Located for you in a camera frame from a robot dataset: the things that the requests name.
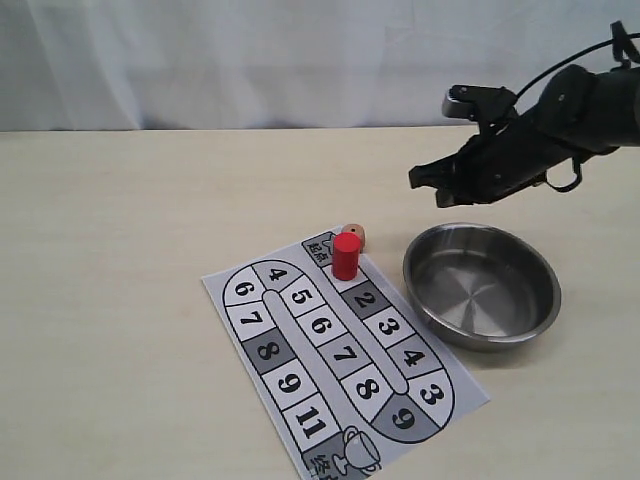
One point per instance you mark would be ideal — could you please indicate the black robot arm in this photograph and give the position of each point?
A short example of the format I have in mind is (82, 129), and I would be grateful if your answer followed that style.
(616, 122)

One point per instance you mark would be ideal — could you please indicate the stainless steel bowl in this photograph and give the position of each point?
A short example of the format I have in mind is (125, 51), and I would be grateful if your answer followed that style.
(480, 288)

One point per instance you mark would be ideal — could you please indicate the white curtain backdrop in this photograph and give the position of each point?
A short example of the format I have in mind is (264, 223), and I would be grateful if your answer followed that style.
(141, 65)

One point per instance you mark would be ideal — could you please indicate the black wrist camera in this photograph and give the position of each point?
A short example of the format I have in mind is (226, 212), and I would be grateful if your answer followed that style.
(478, 103)

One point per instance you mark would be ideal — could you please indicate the red cylinder game piece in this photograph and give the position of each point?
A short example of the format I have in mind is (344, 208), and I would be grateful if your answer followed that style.
(345, 256)

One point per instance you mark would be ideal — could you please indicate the printed paper game board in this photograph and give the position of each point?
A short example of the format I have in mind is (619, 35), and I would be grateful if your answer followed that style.
(349, 376)

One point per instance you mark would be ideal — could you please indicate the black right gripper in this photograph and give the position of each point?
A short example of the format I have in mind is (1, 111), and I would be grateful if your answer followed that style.
(559, 126)

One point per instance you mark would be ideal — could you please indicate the wooden die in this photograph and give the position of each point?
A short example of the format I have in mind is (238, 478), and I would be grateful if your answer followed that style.
(357, 230)

